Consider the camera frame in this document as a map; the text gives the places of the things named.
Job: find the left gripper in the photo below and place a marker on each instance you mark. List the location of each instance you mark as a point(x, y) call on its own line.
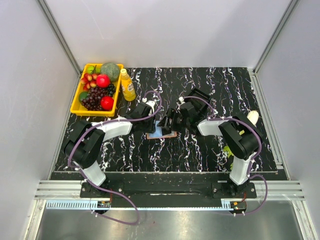
point(151, 128)

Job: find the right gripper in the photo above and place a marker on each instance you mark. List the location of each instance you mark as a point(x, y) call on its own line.
point(170, 113)

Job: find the pink leather card holder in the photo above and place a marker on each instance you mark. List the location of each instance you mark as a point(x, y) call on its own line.
point(158, 133)

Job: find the black card box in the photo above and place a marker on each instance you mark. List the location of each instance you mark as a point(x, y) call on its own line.
point(198, 100)

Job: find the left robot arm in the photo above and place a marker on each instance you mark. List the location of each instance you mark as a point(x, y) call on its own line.
point(84, 143)

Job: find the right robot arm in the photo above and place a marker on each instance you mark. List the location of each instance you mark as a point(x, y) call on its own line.
point(210, 126)

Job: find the yellow juice bottle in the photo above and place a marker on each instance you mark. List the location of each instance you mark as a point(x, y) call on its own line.
point(127, 86)

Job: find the red pomegranate lower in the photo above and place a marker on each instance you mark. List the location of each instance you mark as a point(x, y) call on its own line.
point(107, 103)

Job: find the red pomegranate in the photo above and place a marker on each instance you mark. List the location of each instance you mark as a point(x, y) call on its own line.
point(103, 81)
point(107, 103)

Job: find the small black grape bunch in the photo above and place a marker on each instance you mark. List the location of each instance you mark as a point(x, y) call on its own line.
point(111, 90)

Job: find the red pomegranate upper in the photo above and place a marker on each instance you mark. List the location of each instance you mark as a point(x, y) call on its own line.
point(103, 81)

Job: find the dark purple grape bunch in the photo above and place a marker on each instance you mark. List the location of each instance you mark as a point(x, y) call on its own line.
point(92, 101)

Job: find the green melon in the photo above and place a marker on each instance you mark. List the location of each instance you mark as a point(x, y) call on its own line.
point(110, 69)

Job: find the small red fruit bunch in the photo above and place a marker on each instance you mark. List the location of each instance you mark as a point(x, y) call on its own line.
point(88, 81)

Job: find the yellow plastic tray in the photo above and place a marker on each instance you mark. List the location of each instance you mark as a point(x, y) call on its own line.
point(79, 110)

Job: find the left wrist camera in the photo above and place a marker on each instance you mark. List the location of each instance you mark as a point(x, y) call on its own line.
point(151, 104)

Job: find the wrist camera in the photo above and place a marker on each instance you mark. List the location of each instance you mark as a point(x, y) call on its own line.
point(151, 104)
point(180, 101)

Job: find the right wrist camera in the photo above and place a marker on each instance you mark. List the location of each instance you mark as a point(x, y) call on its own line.
point(180, 101)

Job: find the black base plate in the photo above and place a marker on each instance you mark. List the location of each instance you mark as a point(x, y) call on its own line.
point(168, 190)

